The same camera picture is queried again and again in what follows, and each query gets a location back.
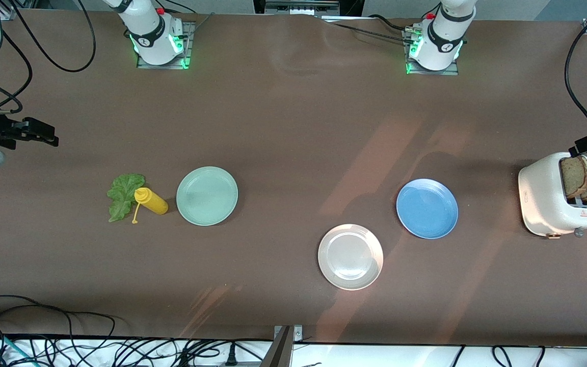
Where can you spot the green lettuce leaf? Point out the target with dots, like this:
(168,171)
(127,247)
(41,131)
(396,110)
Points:
(123,191)

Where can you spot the yellow mustard squeeze bottle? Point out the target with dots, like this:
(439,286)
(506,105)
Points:
(153,201)

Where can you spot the beige plate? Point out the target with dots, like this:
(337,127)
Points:
(350,257)

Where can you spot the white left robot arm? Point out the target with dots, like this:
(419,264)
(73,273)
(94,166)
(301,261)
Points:
(441,41)

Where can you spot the mint green plate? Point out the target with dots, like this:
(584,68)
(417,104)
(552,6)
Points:
(207,196)

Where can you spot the blue plate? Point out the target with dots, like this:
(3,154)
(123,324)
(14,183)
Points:
(427,209)

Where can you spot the white two-slot toaster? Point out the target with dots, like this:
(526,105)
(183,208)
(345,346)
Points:
(543,199)

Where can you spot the black power plug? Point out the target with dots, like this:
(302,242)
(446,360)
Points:
(231,357)

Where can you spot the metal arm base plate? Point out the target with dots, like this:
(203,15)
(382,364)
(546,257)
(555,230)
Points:
(189,48)
(454,71)

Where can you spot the black equipment frame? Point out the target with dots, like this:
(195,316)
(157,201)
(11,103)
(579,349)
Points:
(349,6)

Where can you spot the aluminium frame post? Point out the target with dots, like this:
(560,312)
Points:
(281,351)

